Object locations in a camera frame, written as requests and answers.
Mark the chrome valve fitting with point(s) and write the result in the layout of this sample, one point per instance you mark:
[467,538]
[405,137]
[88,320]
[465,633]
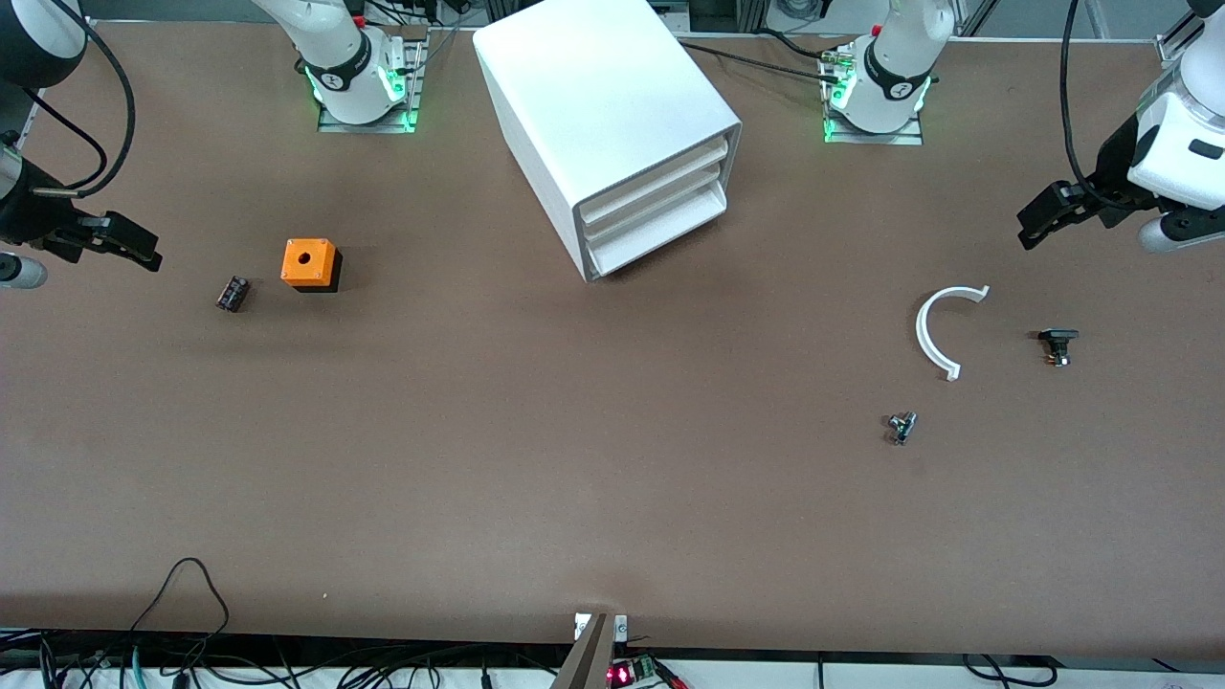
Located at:
[901,427]

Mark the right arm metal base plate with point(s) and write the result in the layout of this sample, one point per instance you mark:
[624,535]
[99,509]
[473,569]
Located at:
[416,67]

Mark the green circuit board red light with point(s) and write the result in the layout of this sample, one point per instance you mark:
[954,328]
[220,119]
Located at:
[632,672]

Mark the small black capacitor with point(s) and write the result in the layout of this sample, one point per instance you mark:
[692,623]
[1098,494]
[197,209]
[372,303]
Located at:
[233,294]

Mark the black push button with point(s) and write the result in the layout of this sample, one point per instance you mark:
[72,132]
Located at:
[1057,337]

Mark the white drawer cabinet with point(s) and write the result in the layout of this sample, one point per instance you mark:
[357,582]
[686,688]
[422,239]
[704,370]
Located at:
[593,86]

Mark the orange button box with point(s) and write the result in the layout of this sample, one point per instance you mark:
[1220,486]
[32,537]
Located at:
[308,260]

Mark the aluminium frame profile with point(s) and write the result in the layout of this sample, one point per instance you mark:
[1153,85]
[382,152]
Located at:
[1172,43]

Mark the white semicircular bracket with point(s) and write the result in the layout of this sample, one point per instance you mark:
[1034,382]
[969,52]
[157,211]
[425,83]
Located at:
[923,330]

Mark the white plastic drawer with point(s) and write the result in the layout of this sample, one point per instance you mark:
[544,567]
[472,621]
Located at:
[660,174]
[660,232]
[660,199]

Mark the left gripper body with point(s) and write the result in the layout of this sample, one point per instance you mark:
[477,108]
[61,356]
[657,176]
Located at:
[1112,179]

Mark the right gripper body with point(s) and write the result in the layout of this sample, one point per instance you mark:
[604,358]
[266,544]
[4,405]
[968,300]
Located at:
[27,216]

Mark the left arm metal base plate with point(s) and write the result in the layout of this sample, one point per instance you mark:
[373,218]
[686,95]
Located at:
[914,137]

